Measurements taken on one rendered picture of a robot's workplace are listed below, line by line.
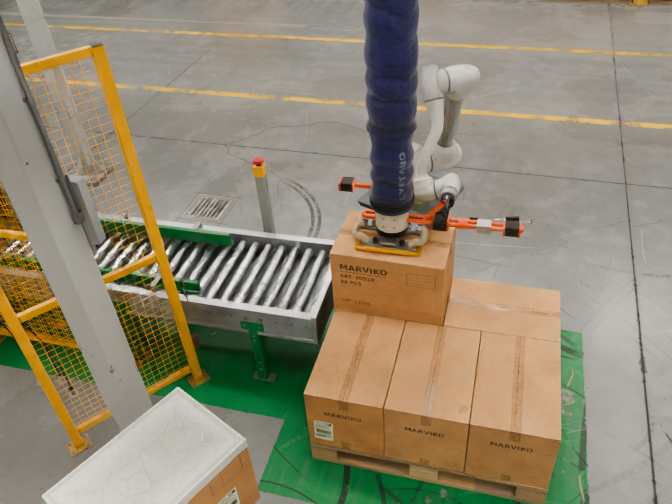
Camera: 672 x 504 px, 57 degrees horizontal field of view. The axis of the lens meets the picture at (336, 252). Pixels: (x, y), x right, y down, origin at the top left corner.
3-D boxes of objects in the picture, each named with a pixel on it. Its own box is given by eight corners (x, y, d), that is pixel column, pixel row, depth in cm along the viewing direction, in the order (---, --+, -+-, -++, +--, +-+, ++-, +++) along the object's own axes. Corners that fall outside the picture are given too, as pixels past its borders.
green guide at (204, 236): (19, 220, 437) (15, 209, 432) (29, 211, 445) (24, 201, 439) (230, 246, 398) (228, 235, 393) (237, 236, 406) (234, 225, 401)
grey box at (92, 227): (58, 239, 258) (32, 178, 240) (66, 232, 262) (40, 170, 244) (100, 245, 254) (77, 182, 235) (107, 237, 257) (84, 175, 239)
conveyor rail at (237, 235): (35, 230, 453) (25, 208, 441) (39, 226, 457) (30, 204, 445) (343, 269, 397) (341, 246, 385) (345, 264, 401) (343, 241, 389)
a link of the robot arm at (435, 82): (428, 99, 327) (452, 94, 329) (421, 64, 324) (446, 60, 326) (420, 103, 339) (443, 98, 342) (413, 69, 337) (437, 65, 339)
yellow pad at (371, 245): (354, 249, 324) (354, 241, 321) (358, 237, 331) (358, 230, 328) (420, 257, 316) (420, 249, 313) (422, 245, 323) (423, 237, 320)
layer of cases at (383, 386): (310, 442, 329) (303, 394, 304) (355, 312, 403) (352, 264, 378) (547, 489, 300) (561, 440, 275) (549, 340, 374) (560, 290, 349)
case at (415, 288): (334, 308, 349) (329, 253, 324) (353, 263, 379) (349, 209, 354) (441, 326, 334) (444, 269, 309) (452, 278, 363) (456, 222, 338)
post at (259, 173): (272, 287, 449) (251, 167, 386) (275, 281, 454) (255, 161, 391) (281, 288, 447) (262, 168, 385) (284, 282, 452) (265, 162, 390)
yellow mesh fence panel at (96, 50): (72, 457, 348) (-125, 110, 217) (66, 445, 355) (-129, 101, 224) (210, 378, 386) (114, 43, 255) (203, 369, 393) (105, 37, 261)
